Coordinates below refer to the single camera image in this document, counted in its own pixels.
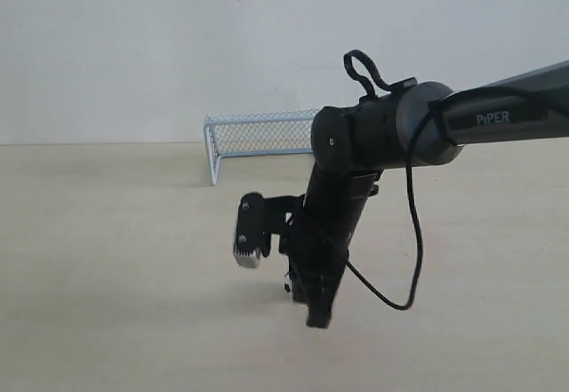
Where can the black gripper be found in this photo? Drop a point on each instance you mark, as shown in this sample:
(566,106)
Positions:
(318,253)

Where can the black and white soccer ball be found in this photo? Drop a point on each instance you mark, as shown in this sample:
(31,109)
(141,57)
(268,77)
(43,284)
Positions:
(288,285)

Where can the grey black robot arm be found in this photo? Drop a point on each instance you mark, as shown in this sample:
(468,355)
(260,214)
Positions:
(424,124)

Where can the small white soccer goal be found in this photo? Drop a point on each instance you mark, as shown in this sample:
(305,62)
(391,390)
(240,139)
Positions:
(258,134)

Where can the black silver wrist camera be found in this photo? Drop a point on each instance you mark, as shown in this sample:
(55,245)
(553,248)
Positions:
(258,219)

